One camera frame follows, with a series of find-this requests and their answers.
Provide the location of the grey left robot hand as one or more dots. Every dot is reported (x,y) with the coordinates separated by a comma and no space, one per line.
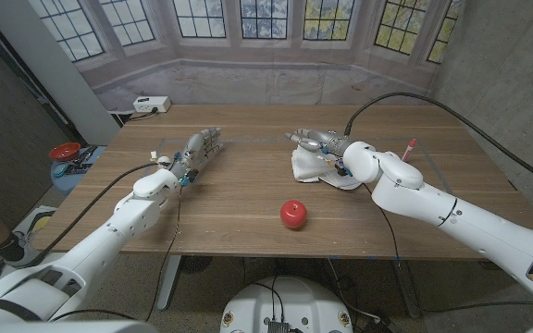
(199,148)

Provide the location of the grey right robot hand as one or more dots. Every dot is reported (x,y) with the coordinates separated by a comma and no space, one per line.
(322,139)

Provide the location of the white cloth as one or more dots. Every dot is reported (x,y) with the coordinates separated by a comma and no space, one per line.
(308,164)

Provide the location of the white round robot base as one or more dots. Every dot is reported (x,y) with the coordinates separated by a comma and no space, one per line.
(289,305)

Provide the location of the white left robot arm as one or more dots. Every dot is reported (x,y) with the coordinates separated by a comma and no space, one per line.
(100,250)

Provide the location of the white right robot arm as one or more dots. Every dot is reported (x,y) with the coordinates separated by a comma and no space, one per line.
(456,213)

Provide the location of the cream square dish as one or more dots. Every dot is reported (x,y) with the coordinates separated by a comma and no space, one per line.
(345,182)

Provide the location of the red apple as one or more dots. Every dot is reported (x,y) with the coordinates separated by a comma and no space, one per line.
(293,215)

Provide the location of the black hand tools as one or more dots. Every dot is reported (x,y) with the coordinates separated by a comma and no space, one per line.
(81,159)

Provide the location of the white ball on yellow base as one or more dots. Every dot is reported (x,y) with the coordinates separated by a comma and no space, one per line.
(164,160)

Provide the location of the white power strip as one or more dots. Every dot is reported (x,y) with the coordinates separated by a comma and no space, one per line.
(151,104)

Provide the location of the red capped white marker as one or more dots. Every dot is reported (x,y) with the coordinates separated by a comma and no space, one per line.
(409,150)

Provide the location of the printed window backdrop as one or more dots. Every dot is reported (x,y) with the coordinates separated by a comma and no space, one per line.
(257,78)

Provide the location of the blue round stool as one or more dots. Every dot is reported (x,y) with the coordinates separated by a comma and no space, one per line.
(70,182)

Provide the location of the red bowl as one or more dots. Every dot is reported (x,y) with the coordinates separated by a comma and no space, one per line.
(64,151)

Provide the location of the grey table leg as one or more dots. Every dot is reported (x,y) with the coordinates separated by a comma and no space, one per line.
(169,282)
(406,289)

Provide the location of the white floor mat yellow print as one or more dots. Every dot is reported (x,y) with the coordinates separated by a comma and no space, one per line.
(35,222)

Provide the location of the grey sneaker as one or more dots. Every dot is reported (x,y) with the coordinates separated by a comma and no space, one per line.
(25,250)

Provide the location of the white robot torso edge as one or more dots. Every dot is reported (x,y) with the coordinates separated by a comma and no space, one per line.
(63,327)

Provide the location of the dark perforated wall panel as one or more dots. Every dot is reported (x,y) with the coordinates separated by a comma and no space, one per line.
(7,134)

